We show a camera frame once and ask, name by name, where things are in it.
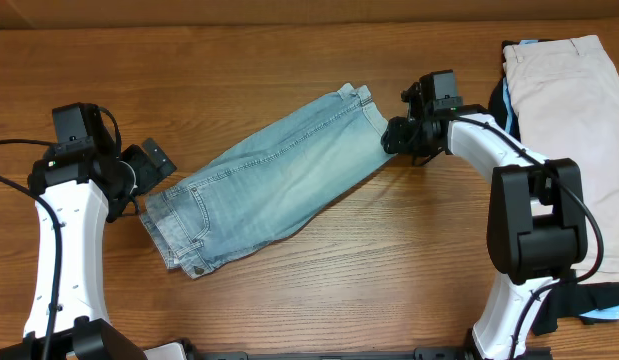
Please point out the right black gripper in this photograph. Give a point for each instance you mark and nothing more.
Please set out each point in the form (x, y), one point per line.
(396, 136)

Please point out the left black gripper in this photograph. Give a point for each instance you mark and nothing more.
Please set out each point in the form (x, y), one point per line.
(152, 160)

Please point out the light blue denim shorts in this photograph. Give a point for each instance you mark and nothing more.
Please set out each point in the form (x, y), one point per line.
(268, 186)

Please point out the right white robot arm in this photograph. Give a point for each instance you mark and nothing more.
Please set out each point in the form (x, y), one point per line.
(536, 225)

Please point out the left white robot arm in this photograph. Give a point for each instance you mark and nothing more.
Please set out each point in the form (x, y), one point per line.
(84, 180)

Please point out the beige shorts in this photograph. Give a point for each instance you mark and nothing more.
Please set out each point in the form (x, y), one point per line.
(574, 150)

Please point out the black garment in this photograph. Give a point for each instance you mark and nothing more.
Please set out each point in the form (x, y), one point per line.
(509, 115)

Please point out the light blue garment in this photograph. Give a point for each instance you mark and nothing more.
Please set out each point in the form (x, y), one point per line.
(604, 312)

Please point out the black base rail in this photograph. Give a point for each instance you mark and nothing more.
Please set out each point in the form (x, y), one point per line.
(334, 355)

